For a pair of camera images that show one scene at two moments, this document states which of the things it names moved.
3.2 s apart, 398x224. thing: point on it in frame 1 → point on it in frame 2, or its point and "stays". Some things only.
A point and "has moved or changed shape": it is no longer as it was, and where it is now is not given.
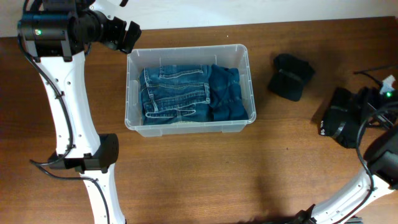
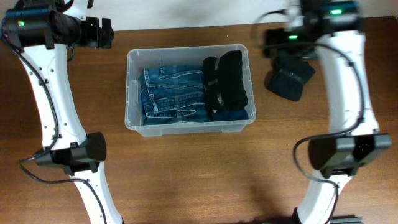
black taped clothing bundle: [342, 117] has moved or changed shape
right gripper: [372, 99] → [280, 35]
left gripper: [115, 40] → [93, 40]
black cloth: [291, 73] stays
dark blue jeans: [175, 93] stays
